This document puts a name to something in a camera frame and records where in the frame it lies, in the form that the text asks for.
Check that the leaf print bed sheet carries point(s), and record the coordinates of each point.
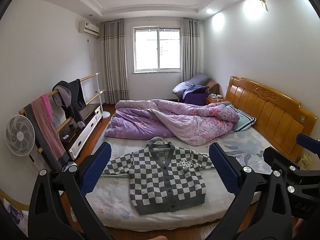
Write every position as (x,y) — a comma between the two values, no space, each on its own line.
(245,147)

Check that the grey hooded garment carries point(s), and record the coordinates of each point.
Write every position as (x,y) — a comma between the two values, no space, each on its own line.
(62,93)

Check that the dark white tv cabinet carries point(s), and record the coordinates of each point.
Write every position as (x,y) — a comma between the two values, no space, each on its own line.
(85,122)

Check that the wooden bed headboard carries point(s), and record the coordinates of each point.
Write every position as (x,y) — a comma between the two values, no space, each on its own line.
(270,110)

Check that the blue bedding pile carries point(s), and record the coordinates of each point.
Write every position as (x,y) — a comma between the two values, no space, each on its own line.
(193,83)

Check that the wooden nightstand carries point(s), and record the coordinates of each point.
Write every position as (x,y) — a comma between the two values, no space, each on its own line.
(215,101)

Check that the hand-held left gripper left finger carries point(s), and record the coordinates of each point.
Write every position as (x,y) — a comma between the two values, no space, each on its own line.
(96,166)

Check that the white framed window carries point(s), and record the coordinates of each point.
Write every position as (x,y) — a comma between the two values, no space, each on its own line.
(157,48)

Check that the white wall air conditioner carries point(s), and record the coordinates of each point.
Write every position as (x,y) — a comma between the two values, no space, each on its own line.
(88,28)

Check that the pink grey striped towel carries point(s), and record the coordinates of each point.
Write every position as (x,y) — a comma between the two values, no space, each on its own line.
(46,130)

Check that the wooden barre rack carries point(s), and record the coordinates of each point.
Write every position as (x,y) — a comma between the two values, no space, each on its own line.
(91,76)

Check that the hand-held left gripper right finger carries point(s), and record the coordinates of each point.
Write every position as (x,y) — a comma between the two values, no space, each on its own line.
(223,166)

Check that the tissue box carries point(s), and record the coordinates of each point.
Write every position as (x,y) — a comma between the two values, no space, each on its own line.
(215,96)

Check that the blue striped pillow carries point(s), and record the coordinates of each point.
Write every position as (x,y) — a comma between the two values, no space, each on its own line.
(243,120)

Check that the grey beige striped curtain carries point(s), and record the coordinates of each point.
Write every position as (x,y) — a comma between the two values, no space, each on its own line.
(115,62)
(191,52)

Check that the purple floral quilt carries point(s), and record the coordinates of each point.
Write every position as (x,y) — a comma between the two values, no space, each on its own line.
(175,120)

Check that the yellow packet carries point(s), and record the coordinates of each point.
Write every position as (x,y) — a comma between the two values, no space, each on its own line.
(304,161)

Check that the floral printed cloth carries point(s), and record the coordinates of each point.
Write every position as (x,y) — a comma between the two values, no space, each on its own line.
(12,212)

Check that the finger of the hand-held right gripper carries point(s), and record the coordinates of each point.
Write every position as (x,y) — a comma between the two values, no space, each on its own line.
(310,142)
(275,157)

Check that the round ceiling light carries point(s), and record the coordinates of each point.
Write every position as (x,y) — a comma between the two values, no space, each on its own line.
(209,10)

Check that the grey white checkered cardigan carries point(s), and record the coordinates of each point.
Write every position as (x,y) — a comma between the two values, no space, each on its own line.
(160,180)

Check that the white electric fan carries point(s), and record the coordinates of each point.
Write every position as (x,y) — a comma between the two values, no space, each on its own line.
(20,135)

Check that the hanging wall ornament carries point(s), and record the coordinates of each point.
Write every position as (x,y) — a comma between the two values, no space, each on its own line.
(263,2)

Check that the black jacket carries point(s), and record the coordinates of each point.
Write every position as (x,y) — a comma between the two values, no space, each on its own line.
(77,97)

